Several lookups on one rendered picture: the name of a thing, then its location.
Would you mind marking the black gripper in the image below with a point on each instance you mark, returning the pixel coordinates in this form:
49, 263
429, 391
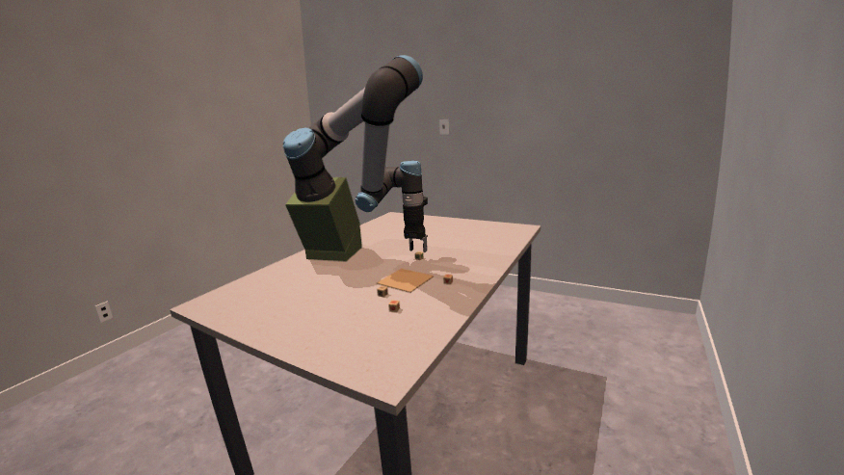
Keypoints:
414, 218

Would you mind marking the tan square mat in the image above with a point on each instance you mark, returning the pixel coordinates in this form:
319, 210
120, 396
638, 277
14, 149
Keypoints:
405, 280

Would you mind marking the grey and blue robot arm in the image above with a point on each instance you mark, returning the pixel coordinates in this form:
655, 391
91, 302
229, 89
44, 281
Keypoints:
376, 104

